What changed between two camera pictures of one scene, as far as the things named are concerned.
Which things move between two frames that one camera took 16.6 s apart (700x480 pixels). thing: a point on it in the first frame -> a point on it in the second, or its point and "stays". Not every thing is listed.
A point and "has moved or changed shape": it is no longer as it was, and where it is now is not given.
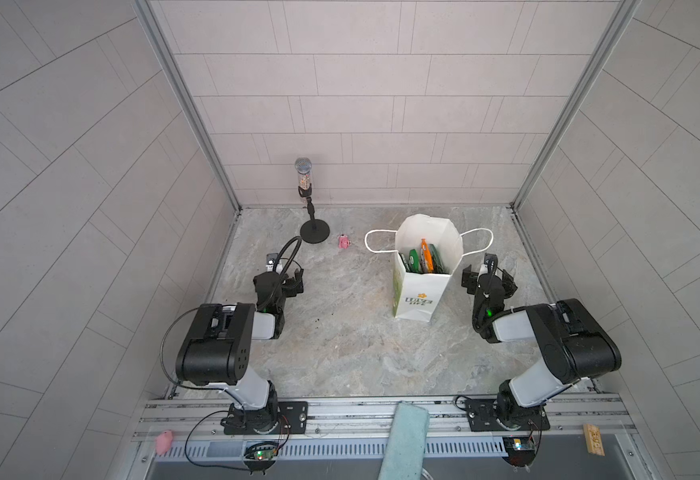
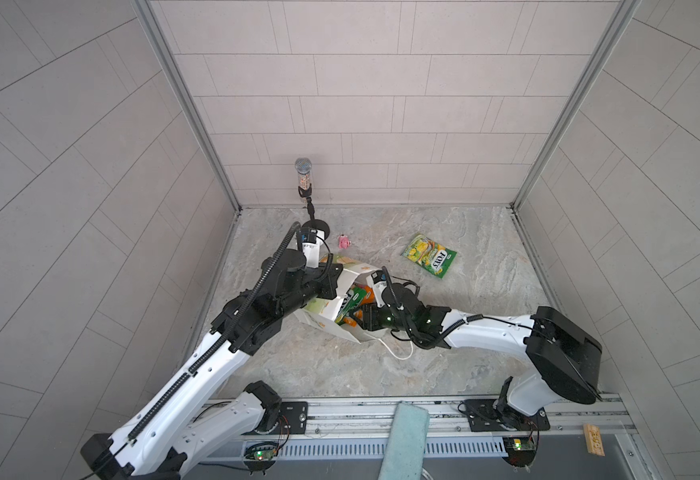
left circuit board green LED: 260,455 stays
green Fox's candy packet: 413,261 has moved or changed shape
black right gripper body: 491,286 -> 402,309
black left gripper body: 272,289 -> 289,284
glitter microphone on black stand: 312,231 stays
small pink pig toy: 343,241 stays
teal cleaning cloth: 405,446 stays
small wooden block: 594,440 stays
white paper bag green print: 426,252 -> 322,312
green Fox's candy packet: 438,265 -> 352,300
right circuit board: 521,450 stays
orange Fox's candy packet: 426,259 -> 368,298
